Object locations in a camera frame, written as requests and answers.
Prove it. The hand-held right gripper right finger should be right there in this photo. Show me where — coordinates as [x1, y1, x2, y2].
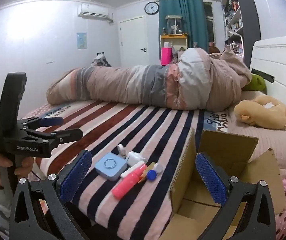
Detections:
[195, 152, 276, 240]

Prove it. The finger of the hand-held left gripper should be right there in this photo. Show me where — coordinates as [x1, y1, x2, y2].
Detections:
[18, 117, 64, 130]
[20, 127, 83, 145]

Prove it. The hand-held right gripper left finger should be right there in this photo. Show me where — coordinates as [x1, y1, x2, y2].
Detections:
[9, 149, 93, 240]

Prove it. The light blue square case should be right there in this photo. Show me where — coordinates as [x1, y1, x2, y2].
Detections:
[95, 152, 128, 181]

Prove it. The cardboard box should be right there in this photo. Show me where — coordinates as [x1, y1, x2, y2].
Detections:
[158, 129, 286, 240]

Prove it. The pink bottle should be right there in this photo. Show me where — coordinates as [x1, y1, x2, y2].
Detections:
[112, 165, 147, 200]

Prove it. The white oblong case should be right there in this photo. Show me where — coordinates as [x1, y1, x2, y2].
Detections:
[121, 161, 146, 179]

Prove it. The white charger plug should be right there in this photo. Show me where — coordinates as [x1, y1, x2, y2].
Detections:
[126, 151, 147, 167]

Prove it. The small yellow packet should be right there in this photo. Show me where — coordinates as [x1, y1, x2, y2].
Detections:
[138, 162, 156, 183]

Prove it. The striped blanket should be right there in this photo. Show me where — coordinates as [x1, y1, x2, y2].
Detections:
[20, 99, 231, 240]

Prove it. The pink ribbed pillow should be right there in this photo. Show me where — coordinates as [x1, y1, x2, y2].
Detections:
[229, 90, 286, 170]

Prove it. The dark bag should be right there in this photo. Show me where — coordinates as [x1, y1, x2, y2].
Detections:
[92, 52, 112, 68]

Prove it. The tan plush toy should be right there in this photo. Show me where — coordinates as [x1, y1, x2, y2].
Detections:
[233, 94, 286, 131]

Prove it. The rolled pink grey duvet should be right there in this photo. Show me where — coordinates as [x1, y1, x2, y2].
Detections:
[46, 47, 253, 111]

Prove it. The green plush toy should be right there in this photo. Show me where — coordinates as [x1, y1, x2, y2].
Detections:
[243, 74, 267, 92]

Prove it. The white door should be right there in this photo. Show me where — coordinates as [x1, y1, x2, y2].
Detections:
[119, 17, 149, 68]

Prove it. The white air conditioner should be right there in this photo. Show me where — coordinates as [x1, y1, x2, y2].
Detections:
[77, 3, 115, 23]

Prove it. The pink box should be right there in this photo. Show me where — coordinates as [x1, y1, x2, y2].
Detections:
[161, 47, 172, 65]

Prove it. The brown plush toy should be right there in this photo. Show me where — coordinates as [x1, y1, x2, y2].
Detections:
[208, 42, 220, 55]

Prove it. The white headboard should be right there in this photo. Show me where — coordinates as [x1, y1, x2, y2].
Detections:
[249, 35, 286, 140]

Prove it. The yellow cabinet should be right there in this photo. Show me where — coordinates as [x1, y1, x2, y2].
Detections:
[159, 34, 189, 65]

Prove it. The glass display case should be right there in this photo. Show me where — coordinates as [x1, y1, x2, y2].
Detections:
[165, 15, 183, 35]

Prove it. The window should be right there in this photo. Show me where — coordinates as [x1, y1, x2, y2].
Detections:
[203, 2, 215, 42]

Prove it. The teal curtain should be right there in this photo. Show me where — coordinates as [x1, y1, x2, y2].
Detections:
[158, 0, 209, 49]

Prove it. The dark bookshelf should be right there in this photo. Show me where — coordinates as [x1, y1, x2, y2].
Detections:
[221, 0, 262, 67]

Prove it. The wall poster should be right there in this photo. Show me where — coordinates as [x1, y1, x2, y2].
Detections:
[77, 32, 87, 49]

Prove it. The round wall clock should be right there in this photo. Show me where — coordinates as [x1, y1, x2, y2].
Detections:
[144, 2, 160, 15]

